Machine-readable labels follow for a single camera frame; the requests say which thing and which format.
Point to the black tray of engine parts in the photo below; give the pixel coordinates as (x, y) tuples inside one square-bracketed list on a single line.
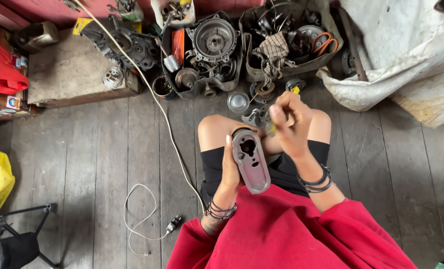
[(201, 63)]

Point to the round glass lid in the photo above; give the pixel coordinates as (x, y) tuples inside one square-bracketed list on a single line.
[(238, 101)]

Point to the yellow package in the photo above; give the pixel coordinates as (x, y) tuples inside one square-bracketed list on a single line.
[(80, 25)]

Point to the orange box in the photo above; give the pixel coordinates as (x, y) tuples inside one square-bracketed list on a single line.
[(177, 45)]

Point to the person's leg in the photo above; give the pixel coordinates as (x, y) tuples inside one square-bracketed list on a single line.
[(321, 125), (214, 132)]

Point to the checkered cloth rag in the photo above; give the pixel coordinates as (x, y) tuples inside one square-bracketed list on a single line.
[(272, 52)]

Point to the black folding stool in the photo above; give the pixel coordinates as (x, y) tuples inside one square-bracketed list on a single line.
[(24, 243)]

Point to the rusty toothed gear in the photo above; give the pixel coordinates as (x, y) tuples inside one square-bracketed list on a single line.
[(186, 77)]

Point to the black yellow small part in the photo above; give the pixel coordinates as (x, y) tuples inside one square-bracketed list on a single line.
[(295, 86)]

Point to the stickered cardboard boxes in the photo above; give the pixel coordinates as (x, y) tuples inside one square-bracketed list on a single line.
[(5, 104)]

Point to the white plastic jug of parts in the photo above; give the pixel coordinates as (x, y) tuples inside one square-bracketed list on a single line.
[(173, 13)]

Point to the rusty metal bar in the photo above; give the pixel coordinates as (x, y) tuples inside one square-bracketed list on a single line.
[(352, 46)]

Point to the green white cup of tools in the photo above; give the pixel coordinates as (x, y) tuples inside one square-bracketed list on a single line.
[(129, 11)]

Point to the black engine crankcase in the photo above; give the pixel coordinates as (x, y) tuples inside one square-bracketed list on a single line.
[(126, 45)]

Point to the round clutch disc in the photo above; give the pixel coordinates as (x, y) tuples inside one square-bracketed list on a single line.
[(263, 91)]

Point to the grey round flywheel housing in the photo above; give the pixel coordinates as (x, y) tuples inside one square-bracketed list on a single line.
[(214, 39)]

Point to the person's left leg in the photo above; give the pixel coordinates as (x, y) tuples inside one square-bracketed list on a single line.
[(214, 132)]

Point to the dirty metal tin box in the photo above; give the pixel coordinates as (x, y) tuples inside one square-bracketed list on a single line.
[(37, 35)]

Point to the white dirty tarpaulin sack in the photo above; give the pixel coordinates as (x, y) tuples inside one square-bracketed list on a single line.
[(401, 48)]

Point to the silver metal bracket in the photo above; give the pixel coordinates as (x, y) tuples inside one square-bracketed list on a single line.
[(251, 117)]

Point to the person's right leg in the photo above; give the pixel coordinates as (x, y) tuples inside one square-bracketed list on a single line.
[(321, 125)]

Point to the silver headed hammer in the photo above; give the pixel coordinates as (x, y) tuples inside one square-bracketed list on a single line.
[(166, 55)]

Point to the small silver hub part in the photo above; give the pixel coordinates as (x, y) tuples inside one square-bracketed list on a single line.
[(112, 77)]

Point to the person's right hand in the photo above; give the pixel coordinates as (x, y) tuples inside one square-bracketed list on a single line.
[(294, 129)]

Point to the person's left hand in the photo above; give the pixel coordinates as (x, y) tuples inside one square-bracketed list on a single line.
[(230, 170)]

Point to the person's black shorts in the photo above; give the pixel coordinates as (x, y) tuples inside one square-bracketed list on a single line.
[(281, 168)]

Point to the round tin can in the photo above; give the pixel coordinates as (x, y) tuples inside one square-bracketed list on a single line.
[(164, 87)]

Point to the grey metal engine cover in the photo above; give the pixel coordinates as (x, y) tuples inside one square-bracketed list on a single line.
[(251, 162)]

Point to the worn wooden box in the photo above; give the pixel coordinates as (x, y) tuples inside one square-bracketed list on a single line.
[(72, 71)]

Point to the person's red shirt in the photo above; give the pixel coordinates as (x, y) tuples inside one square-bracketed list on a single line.
[(293, 235)]

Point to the grey tray of engine parts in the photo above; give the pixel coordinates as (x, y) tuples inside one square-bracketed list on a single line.
[(293, 45)]

